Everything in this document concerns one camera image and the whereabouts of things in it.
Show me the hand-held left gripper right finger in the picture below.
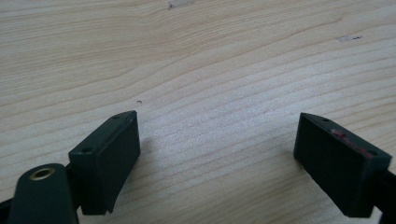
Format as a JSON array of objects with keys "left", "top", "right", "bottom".
[{"left": 292, "top": 112, "right": 393, "bottom": 218}]

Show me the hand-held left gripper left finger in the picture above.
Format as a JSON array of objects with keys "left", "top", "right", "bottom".
[{"left": 67, "top": 110, "right": 142, "bottom": 217}]

